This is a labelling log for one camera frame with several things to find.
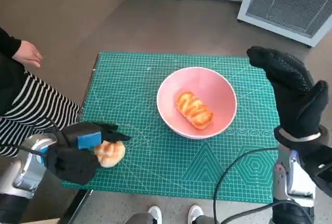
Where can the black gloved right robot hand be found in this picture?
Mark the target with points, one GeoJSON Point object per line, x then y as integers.
{"type": "Point", "coordinates": [295, 91]}

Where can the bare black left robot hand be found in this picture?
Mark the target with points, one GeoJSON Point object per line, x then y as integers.
{"type": "Point", "coordinates": [88, 136]}

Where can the pale round toy bun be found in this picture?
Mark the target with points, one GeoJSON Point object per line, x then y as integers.
{"type": "Point", "coordinates": [111, 156]}

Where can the pink bowl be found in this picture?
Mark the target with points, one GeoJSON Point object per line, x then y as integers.
{"type": "Point", "coordinates": [207, 86]}

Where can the orange braided toy bread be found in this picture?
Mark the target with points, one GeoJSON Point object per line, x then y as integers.
{"type": "Point", "coordinates": [194, 110]}

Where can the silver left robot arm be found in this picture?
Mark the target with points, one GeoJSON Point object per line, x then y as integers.
{"type": "Point", "coordinates": [26, 172]}

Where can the person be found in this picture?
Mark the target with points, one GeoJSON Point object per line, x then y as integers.
{"type": "Point", "coordinates": [31, 99]}

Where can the green cutting mat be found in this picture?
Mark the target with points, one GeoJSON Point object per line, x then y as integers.
{"type": "Point", "coordinates": [160, 161]}

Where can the white cabinet with mesh front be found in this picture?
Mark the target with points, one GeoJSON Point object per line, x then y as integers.
{"type": "Point", "coordinates": [285, 3]}

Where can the grey trouser leg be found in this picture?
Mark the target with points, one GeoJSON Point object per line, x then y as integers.
{"type": "Point", "coordinates": [138, 220]}
{"type": "Point", "coordinates": [207, 220]}

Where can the white shoe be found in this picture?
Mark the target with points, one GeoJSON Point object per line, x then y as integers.
{"type": "Point", "coordinates": [195, 212]}
{"type": "Point", "coordinates": [155, 212]}

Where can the person's hand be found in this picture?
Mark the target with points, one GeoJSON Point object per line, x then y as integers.
{"type": "Point", "coordinates": [28, 53]}

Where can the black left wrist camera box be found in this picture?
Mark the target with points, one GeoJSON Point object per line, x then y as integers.
{"type": "Point", "coordinates": [72, 167]}

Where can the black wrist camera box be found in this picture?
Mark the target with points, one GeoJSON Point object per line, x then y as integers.
{"type": "Point", "coordinates": [72, 167]}
{"type": "Point", "coordinates": [324, 172]}

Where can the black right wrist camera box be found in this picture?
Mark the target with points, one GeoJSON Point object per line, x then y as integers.
{"type": "Point", "coordinates": [324, 172]}

